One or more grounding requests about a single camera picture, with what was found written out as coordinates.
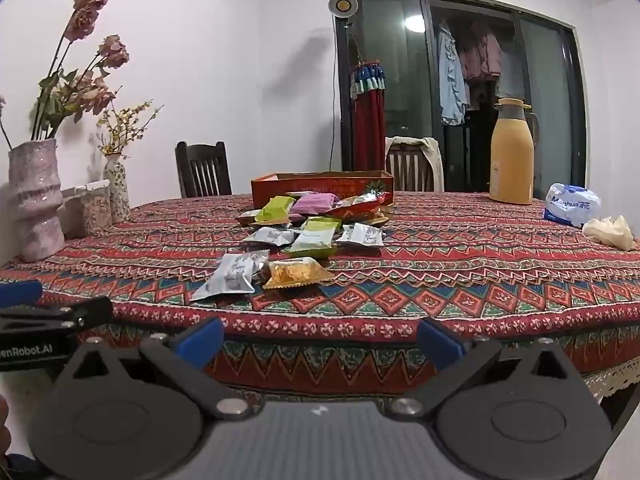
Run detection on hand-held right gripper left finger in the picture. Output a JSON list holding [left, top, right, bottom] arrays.
[[59, 316, 256, 421]]

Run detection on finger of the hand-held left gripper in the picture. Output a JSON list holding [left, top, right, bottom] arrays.
[[0, 280, 44, 308], [0, 297, 113, 333]]

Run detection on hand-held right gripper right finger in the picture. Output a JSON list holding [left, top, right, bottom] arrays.
[[387, 317, 583, 421]]

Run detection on white printed snack packet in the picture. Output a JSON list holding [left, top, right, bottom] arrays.
[[243, 226, 300, 247], [336, 223, 385, 248], [190, 253, 271, 302]]

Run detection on gold clear snack packet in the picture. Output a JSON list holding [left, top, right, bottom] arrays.
[[262, 257, 335, 290]]

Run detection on green and white snack packet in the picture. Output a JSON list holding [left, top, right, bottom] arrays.
[[289, 216, 343, 259]]

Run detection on red cardboard box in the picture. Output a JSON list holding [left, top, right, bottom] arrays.
[[250, 170, 396, 208]]

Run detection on red patterned tablecloth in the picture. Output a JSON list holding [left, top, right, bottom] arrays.
[[0, 191, 640, 401]]

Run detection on tall pink ceramic vase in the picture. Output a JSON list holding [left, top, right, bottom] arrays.
[[7, 139, 66, 263]]

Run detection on clear grain container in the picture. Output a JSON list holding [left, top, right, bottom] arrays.
[[59, 180, 113, 241]]

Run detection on small speckled vase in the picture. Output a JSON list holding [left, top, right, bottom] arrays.
[[102, 155, 132, 224]]

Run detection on orange packet with clear window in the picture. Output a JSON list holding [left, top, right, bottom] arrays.
[[332, 191, 392, 221]]

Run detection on brown slatted wooden chair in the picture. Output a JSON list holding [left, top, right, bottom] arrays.
[[385, 137, 443, 192]]

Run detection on cream lace table cover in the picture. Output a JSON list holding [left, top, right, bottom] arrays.
[[582, 359, 640, 403]]

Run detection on pink snack packet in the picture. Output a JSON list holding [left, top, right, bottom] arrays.
[[290, 191, 337, 216]]

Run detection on yellow flower sprigs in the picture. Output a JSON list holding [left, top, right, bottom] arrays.
[[97, 101, 165, 157]]

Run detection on chair with draped cloth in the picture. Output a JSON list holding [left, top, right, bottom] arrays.
[[384, 136, 445, 192]]

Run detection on dark wooden chair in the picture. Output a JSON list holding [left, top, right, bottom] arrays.
[[175, 141, 233, 198]]

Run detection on white tissue pack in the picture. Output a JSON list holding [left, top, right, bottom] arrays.
[[543, 182, 603, 228]]

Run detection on beige thermos jug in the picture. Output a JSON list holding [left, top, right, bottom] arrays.
[[489, 98, 540, 206]]

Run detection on crumpled cream cloth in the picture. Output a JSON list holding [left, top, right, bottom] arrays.
[[582, 215, 637, 251]]

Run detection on red hanging decoration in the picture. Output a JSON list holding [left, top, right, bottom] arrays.
[[350, 60, 387, 172]]

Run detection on light blue hanging shirt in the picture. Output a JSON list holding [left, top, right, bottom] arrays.
[[437, 20, 471, 126]]

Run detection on dark framed glass sliding door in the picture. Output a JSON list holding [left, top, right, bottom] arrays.
[[332, 0, 588, 201]]

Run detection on pink hanging garment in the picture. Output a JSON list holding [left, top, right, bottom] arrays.
[[460, 20, 502, 81]]

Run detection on round head floor lamp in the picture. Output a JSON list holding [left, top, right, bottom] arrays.
[[327, 0, 360, 171]]

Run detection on black lamp cable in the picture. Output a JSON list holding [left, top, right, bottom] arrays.
[[327, 55, 340, 173]]

